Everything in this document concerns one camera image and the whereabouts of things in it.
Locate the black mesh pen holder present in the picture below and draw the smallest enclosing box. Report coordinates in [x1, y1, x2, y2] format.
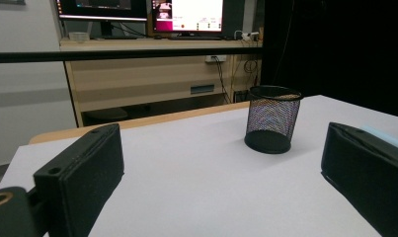
[244, 85, 303, 155]

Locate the bright computer monitor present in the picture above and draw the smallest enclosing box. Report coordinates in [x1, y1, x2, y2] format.
[150, 0, 246, 38]

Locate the dark computer monitor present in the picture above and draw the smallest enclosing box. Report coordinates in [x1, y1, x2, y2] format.
[55, 0, 149, 39]

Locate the black metal frame bar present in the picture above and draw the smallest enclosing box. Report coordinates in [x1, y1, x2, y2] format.
[0, 47, 264, 64]

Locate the dark round stool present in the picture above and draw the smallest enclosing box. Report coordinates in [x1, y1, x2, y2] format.
[84, 107, 129, 122]

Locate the black keyboard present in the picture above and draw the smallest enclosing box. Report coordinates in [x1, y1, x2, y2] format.
[168, 35, 222, 41]

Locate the white power adapter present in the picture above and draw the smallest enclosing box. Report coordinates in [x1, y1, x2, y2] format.
[234, 30, 261, 42]

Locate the light wooden desk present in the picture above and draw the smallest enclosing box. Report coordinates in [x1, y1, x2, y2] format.
[58, 37, 264, 127]

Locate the grey rectangular desk plate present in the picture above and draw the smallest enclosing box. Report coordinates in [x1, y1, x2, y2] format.
[190, 84, 215, 95]

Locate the white wall socket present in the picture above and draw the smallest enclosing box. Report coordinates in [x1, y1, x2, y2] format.
[204, 54, 227, 63]

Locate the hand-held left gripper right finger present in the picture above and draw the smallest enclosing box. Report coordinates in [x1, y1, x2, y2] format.
[320, 121, 398, 237]

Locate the black curtain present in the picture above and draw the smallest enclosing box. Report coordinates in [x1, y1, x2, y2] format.
[262, 0, 398, 119]

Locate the black power cable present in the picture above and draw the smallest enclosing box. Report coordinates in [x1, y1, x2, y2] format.
[213, 57, 233, 105]

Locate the clear plastic container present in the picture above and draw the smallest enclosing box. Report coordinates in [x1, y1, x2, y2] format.
[68, 31, 91, 42]

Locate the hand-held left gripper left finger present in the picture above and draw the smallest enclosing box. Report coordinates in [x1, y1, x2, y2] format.
[33, 122, 125, 237]

